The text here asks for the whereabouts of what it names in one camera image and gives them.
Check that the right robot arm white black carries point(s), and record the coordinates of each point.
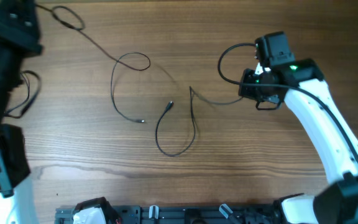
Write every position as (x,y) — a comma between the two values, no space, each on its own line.
(300,84)

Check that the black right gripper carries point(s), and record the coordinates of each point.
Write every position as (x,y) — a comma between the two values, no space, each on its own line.
(245,91)

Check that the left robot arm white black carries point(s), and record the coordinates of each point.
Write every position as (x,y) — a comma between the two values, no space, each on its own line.
(19,39)

